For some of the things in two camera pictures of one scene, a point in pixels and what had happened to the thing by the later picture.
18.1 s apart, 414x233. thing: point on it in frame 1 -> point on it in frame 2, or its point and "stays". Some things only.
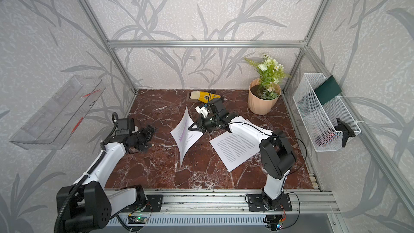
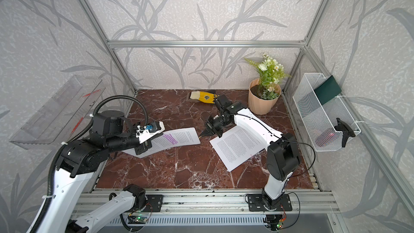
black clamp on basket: x=347 y=130 stays
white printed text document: x=234 y=148 stays
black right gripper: x=200 y=125 -> x=208 y=124
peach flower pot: x=258 y=105 stays
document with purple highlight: x=182 y=136 -> x=170 y=139
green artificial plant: x=270 y=73 stays
